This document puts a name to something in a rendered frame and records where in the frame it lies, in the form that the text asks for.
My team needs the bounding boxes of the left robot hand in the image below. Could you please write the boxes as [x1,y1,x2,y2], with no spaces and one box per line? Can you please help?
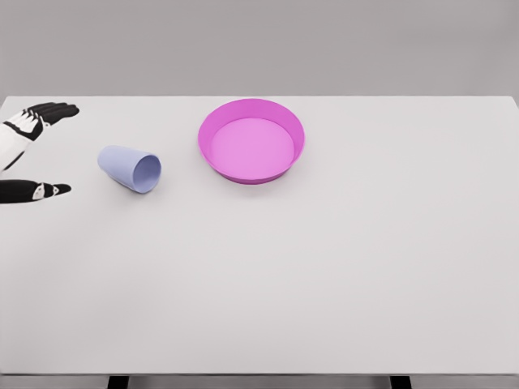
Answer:
[0,101,80,205]

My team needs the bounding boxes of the lavender cup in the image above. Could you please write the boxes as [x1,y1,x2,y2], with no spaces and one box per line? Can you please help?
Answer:
[97,145,162,196]

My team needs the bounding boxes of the pink plate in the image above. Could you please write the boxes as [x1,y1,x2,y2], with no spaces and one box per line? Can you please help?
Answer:
[197,98,306,186]

